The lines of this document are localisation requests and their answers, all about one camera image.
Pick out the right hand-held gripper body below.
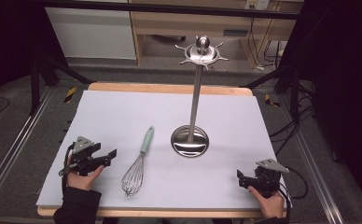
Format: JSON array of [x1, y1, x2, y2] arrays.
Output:
[[253, 158, 291, 199]]

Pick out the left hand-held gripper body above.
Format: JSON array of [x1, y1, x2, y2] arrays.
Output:
[[58, 135, 108, 177]]

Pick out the person's left hand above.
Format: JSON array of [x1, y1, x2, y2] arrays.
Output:
[[66, 154, 105, 191]]

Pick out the person's right hand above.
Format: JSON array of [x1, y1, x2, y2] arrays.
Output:
[[247, 185, 286, 219]]

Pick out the yellow black floor tape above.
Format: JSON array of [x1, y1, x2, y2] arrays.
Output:
[[63, 86, 77, 104], [264, 93, 282, 108]]

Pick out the white table mat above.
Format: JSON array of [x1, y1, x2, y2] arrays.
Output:
[[35, 90, 293, 210]]

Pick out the steel utensil hanging stand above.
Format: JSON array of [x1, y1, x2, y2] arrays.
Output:
[[170, 35, 230, 159]]

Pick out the wooden table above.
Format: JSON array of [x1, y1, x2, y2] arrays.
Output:
[[36, 81, 287, 218]]

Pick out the black metal stand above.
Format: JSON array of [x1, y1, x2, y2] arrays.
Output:
[[239, 60, 314, 123], [29, 50, 93, 117]]

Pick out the white cabinet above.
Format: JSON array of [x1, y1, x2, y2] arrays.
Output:
[[44, 7, 137, 61]]

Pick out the dark curtain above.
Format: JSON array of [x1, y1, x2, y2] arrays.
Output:
[[0, 0, 65, 117], [277, 0, 362, 217]]

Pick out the wooden desk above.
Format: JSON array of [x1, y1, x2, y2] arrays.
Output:
[[128, 0, 305, 70]]

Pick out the white power outlet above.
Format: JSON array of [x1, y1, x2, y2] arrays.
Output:
[[244, 0, 271, 10]]

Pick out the whisk with green handle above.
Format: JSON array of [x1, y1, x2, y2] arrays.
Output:
[[120, 125, 155, 198]]

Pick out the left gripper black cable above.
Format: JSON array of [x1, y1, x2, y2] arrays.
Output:
[[58, 143, 77, 195]]

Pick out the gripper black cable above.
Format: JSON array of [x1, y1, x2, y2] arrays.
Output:
[[276, 166, 310, 224], [58, 143, 77, 195]]

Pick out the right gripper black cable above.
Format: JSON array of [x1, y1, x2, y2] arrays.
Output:
[[276, 166, 310, 224]]

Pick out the metal floor rail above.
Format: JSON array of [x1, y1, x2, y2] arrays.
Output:
[[0, 86, 55, 217], [277, 92, 345, 224]]

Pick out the black floor cables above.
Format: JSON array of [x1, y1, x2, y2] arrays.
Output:
[[268, 104, 316, 157]]

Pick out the hanging black desk cables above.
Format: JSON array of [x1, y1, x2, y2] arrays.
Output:
[[246, 18, 284, 71]]

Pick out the black horizontal frame bar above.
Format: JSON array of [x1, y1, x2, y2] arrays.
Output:
[[42, 0, 300, 21]]

